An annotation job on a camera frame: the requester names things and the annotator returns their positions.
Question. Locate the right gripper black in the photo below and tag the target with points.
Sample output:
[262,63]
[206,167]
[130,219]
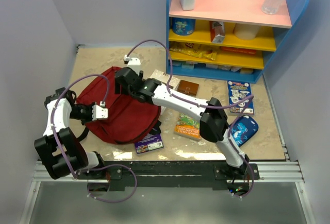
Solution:
[118,89]

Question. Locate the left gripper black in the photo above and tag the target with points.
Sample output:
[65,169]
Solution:
[90,118]

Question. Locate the red backpack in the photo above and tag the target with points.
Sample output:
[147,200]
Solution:
[129,121]

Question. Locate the brown leather wallet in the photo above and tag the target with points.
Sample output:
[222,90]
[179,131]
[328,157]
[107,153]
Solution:
[188,88]

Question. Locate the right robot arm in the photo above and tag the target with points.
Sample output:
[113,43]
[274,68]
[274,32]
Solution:
[209,113]

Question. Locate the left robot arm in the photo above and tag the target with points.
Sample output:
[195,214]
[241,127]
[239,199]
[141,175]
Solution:
[59,149]

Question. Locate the yellow chips bag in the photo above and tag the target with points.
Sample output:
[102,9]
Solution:
[195,50]

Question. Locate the white coffee photo notebook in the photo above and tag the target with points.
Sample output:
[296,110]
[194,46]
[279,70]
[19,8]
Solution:
[164,77]

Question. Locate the purple paperback book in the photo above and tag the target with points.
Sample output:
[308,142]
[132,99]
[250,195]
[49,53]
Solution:
[152,141]

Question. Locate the orange treehouse paperback book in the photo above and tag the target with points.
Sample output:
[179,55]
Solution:
[187,127]

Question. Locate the blue snack can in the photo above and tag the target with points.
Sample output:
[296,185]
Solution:
[183,27]

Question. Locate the red flat box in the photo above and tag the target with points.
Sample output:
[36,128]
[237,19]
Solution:
[238,50]

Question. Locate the orange silver snack packet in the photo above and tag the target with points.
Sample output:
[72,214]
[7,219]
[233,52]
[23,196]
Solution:
[217,32]

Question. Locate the blue comic paperback book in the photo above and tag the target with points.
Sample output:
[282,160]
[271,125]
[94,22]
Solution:
[236,92]

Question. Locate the blue yellow pink shelf unit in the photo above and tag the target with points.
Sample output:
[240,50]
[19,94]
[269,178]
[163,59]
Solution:
[272,37]

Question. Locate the blue pencil case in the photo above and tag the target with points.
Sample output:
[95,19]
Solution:
[244,128]

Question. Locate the white paper roll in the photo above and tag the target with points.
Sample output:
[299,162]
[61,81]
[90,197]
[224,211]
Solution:
[246,31]

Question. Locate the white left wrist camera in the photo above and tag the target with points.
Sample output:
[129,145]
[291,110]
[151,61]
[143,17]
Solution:
[99,111]

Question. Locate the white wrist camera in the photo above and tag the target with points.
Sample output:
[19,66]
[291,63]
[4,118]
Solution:
[99,111]
[133,63]

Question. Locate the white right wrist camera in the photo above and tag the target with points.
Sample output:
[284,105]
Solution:
[133,63]

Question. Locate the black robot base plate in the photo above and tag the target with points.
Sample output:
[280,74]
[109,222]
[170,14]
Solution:
[192,174]

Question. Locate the aluminium rail frame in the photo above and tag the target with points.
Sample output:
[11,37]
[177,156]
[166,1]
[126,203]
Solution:
[279,196]

